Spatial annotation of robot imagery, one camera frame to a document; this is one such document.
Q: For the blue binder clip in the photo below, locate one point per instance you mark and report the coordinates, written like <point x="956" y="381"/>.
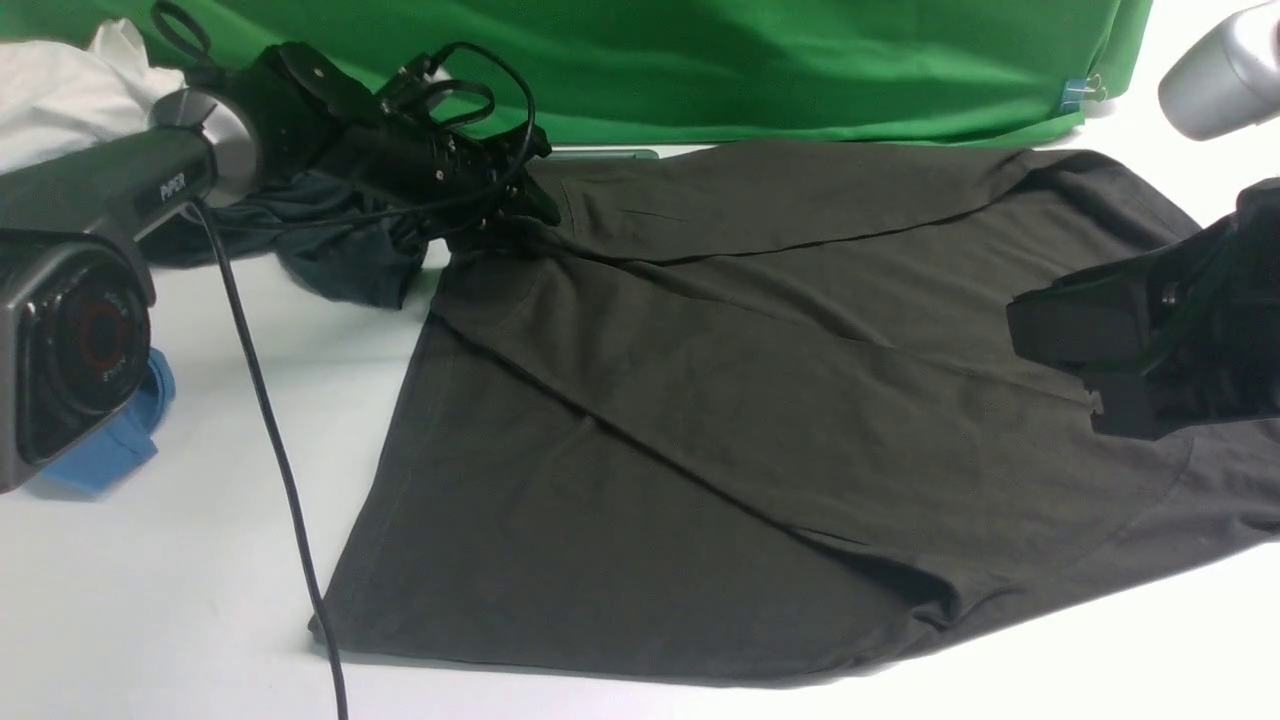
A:
<point x="1078" y="95"/>

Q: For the blue crumpled garment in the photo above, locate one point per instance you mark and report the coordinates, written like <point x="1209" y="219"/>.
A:
<point x="123" y="445"/>

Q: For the white crumpled garment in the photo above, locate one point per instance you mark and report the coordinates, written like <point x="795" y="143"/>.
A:
<point x="57" y="98"/>

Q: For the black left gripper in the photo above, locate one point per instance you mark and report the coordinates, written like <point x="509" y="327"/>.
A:
<point x="413" y="154"/>

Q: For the metal table cable tray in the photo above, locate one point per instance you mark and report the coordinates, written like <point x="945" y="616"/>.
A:
<point x="602" y="154"/>

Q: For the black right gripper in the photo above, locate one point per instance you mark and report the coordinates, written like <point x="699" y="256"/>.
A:
<point x="1186" y="336"/>

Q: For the dark teal crumpled garment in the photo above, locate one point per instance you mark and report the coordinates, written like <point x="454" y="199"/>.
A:
<point x="304" y="223"/>

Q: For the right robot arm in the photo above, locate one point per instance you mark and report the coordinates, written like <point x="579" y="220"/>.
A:
<point x="1227" y="81"/>

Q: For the green backdrop cloth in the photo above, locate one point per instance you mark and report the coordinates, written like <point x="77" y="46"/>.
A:
<point x="978" y="73"/>

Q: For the dark gray long-sleeve top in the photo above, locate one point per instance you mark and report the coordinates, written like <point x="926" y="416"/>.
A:
<point x="752" y="413"/>

